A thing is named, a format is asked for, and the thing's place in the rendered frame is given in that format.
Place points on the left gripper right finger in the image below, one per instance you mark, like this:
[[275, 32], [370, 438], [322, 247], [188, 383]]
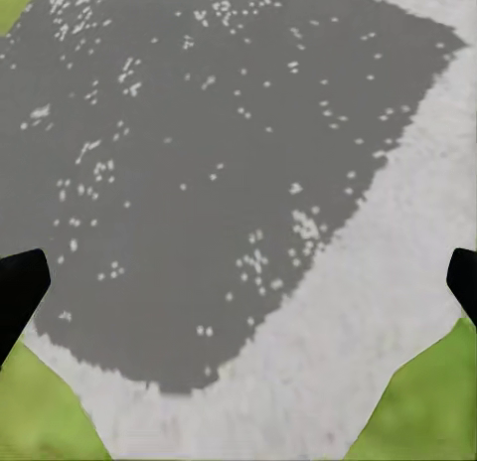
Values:
[[462, 280]]

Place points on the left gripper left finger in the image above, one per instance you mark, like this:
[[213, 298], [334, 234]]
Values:
[[24, 280]]

